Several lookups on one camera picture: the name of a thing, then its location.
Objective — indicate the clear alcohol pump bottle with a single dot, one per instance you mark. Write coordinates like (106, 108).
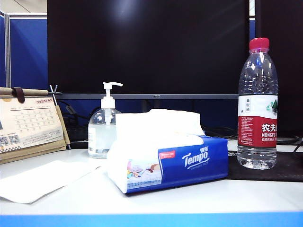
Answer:
(99, 137)

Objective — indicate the blue Tempo tissue pack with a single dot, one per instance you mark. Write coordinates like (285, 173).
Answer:
(189, 165)

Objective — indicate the red-capped plastic water bottle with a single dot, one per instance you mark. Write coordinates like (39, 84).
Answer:
(256, 132)

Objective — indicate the large black monitor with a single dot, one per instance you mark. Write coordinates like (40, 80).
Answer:
(142, 47)

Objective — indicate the black keyboard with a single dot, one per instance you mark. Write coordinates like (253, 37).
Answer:
(78, 133)

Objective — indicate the metal calendar stand rod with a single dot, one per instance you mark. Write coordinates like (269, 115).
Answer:
(55, 97)

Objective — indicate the beige desk calendar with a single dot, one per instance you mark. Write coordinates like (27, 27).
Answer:
(28, 123)

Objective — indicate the flat white paper sheet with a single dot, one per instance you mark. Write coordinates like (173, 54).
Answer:
(42, 182)

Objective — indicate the black mouse mat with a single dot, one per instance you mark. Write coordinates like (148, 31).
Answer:
(284, 168)

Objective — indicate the black HSD monitor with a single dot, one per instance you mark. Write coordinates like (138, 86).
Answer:
(288, 47)

